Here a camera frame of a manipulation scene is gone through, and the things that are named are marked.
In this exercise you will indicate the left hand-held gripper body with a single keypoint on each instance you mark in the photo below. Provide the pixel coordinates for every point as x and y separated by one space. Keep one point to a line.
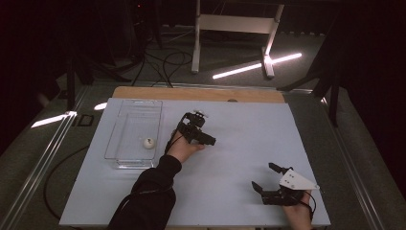
199 135

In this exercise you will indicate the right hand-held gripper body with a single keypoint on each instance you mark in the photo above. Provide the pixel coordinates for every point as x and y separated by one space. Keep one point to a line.
297 182

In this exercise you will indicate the white ball with dark mark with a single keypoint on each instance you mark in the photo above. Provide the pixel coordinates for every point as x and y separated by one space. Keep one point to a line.
148 142

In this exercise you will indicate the clear plastic container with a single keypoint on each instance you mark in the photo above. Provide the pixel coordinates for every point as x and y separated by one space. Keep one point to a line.
135 127

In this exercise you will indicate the person's left hand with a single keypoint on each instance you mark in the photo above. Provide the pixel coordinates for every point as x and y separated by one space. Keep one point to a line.
183 149

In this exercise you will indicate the person's right hand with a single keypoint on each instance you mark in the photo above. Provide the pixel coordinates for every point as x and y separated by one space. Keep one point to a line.
298 216

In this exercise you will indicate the wooden board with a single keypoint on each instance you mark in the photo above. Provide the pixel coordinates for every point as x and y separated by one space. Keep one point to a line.
198 94

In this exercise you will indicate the black metal stand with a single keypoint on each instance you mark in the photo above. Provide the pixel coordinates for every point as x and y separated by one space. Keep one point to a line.
71 86
333 96

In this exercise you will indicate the black square floor plate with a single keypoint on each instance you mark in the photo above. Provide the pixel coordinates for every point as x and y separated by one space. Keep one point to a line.
85 120

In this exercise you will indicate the aluminium floor rail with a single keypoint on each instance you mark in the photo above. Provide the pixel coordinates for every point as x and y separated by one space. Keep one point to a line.
41 166
354 172

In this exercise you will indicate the white metal stand frame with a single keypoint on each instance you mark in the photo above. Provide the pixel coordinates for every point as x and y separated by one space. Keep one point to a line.
236 24

